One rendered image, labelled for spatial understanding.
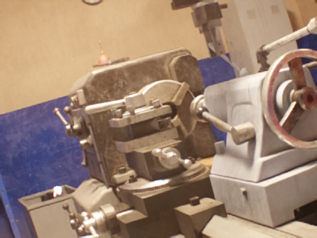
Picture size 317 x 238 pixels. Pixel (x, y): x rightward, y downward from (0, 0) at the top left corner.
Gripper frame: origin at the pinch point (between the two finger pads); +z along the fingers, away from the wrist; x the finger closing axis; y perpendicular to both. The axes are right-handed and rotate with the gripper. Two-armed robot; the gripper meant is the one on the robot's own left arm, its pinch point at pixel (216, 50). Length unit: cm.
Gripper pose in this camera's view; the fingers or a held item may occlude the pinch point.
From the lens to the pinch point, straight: 162.2
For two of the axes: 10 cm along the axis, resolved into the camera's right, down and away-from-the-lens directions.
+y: 9.4, -2.7, 2.2
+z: 2.6, 9.6, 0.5
